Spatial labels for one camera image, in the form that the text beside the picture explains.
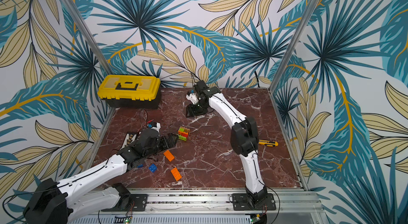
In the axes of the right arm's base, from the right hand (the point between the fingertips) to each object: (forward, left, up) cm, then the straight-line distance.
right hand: (191, 114), depth 91 cm
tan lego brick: (-4, +3, -10) cm, 11 cm away
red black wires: (+3, +28, -11) cm, 30 cm away
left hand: (-16, +9, -2) cm, 18 cm away
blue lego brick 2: (-32, +17, +12) cm, 38 cm away
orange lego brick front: (-29, +8, -12) cm, 32 cm away
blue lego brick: (-26, +20, -11) cm, 34 cm away
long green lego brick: (-10, +6, -9) cm, 15 cm away
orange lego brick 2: (-19, +12, -12) cm, 26 cm away
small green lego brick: (-4, +6, -10) cm, 12 cm away
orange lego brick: (-5, +6, -10) cm, 13 cm away
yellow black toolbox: (+15, +37, +4) cm, 40 cm away
